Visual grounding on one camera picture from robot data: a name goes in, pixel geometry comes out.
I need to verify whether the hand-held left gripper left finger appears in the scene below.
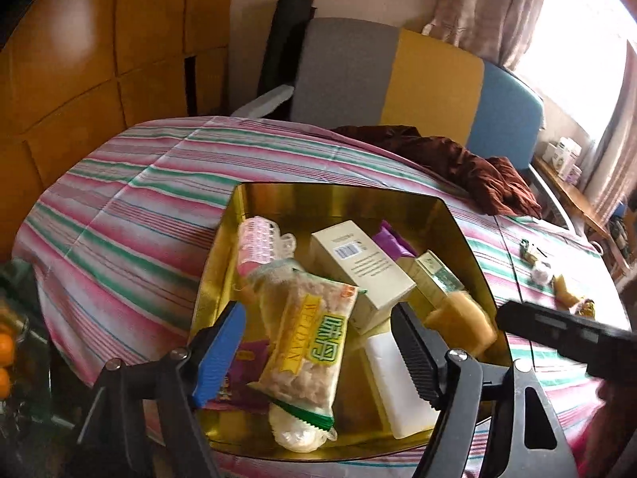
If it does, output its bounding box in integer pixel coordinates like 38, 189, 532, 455
74, 300, 248, 478

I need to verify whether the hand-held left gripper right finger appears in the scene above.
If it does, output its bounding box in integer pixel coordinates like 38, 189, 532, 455
390, 300, 581, 478

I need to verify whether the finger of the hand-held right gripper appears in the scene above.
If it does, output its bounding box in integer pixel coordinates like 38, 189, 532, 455
496, 300, 637, 377

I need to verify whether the yellow sponge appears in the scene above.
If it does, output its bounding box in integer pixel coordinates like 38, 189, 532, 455
425, 290, 499, 359

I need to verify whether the clear puffed snack packet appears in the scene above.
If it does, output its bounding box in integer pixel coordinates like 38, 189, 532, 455
246, 259, 360, 432

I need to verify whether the beige carton box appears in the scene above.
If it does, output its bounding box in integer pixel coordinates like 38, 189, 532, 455
309, 220, 417, 335

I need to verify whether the clear plastic bag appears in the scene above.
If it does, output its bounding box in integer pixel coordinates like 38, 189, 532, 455
269, 401, 337, 454

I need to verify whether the gold metal tray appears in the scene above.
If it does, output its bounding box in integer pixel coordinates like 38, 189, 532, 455
189, 182, 513, 462

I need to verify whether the purple snack packet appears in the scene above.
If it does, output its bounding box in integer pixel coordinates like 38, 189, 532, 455
372, 220, 419, 263
204, 339, 272, 412

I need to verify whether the white rectangular block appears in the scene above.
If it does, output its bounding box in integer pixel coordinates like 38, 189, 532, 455
365, 333, 442, 440

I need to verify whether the small wrapped packet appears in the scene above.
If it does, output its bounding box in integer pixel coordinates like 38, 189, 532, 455
520, 240, 548, 263

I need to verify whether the small green beige box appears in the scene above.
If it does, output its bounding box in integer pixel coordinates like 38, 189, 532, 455
408, 251, 467, 310

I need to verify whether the pink hair roller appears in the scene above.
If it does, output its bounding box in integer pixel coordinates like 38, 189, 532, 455
236, 215, 298, 278

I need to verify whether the person's pink clothing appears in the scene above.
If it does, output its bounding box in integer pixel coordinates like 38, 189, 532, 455
567, 378, 637, 478

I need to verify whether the wooden shelf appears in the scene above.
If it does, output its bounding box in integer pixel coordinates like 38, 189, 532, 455
535, 157, 614, 241

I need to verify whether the white carton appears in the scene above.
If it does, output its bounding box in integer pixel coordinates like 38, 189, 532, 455
557, 137, 582, 165

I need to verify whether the beige curtain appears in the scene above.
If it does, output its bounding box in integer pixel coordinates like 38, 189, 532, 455
423, 0, 554, 69
580, 35, 637, 221

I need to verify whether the brown cloth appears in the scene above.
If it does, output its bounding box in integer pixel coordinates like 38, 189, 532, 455
331, 124, 543, 219

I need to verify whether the glass side table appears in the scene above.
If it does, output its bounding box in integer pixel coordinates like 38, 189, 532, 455
0, 259, 57, 478

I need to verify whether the grey yellow blue chair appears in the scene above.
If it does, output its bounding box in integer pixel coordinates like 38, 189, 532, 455
231, 0, 546, 170

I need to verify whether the wooden wardrobe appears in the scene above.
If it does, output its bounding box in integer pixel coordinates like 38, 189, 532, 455
0, 0, 236, 205

